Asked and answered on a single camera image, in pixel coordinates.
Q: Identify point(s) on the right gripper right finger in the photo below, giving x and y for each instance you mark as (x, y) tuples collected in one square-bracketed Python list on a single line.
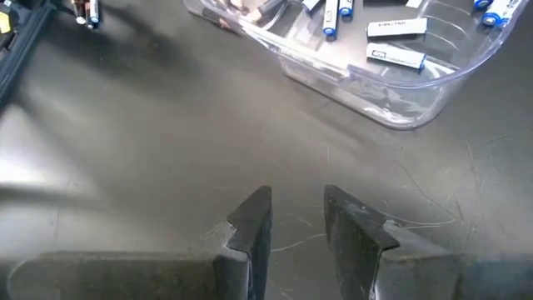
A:
[(437, 279)]

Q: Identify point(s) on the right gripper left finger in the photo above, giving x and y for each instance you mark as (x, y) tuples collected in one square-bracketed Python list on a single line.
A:
[(125, 279)]

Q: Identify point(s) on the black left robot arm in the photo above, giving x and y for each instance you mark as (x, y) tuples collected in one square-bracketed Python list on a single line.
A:
[(25, 4)]

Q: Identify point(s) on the batteries near left frame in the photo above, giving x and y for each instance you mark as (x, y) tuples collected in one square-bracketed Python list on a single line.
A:
[(94, 12)]

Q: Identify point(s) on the yellow tape tag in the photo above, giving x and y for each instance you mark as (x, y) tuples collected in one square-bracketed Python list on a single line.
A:
[(3, 23)]

